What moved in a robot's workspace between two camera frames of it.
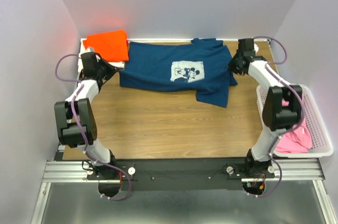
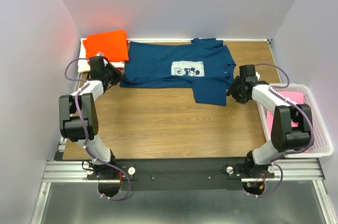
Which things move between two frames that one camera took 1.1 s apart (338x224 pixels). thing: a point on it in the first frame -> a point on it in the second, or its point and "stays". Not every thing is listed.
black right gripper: x=231 y=65 -> x=232 y=91
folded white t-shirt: x=82 y=49 stays
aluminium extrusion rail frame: x=60 y=170 stays
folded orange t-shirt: x=112 y=45 stays
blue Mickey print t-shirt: x=204 y=66 stays
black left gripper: x=111 y=70 -> x=119 y=76
